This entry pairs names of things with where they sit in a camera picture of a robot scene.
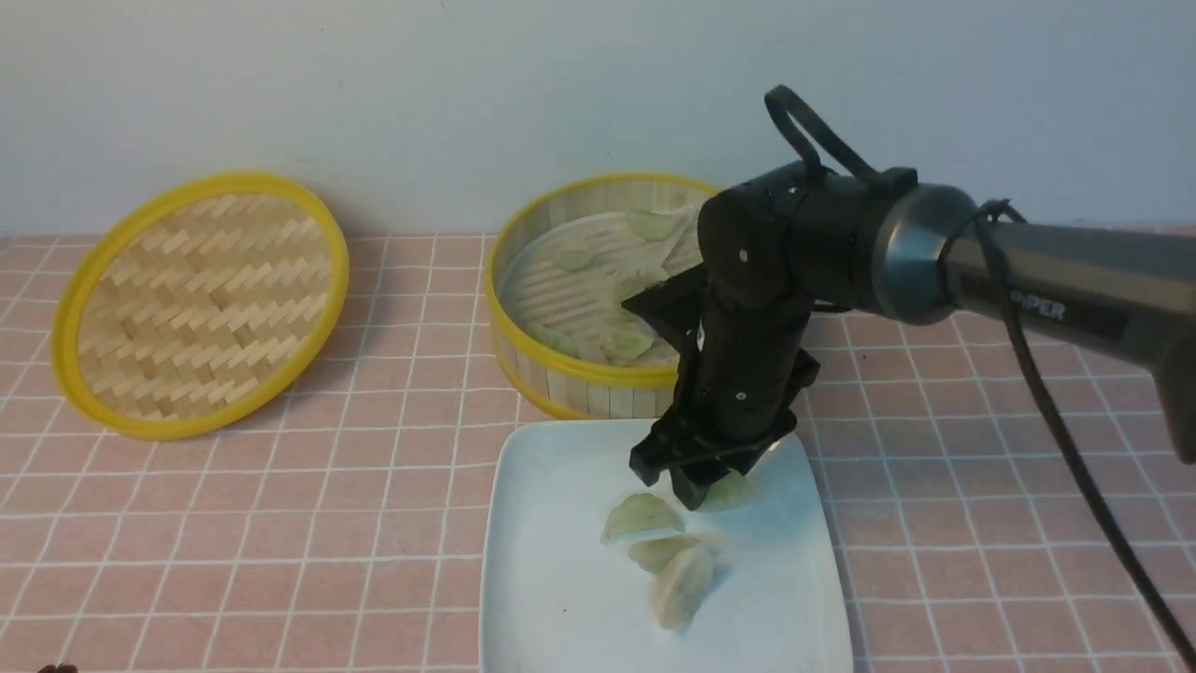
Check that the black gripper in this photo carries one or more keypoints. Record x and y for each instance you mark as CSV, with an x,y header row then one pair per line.
x,y
739,371

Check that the green dumpling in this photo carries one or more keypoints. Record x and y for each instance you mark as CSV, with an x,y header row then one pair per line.
x,y
641,517
655,225
732,491
633,281
625,343

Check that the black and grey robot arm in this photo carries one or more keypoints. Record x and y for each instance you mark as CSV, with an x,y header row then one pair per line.
x,y
777,248

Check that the green dumpling on plate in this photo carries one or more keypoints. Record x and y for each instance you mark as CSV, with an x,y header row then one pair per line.
x,y
641,517

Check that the small pale dumpling on plate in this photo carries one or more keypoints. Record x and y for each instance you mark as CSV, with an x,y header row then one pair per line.
x,y
655,555

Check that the beige dumpling on plate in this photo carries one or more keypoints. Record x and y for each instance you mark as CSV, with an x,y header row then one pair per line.
x,y
680,588

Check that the white square plate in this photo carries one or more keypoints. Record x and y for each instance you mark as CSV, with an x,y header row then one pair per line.
x,y
554,598

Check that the green dumpling front-left steamer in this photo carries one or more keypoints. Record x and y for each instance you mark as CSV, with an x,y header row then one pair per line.
x,y
557,341

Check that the yellow-rimmed bamboo steamer basket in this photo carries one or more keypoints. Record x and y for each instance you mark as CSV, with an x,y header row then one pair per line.
x,y
561,386

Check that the yellow-rimmed bamboo steamer lid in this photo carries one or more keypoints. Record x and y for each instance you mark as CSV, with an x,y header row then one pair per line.
x,y
201,306

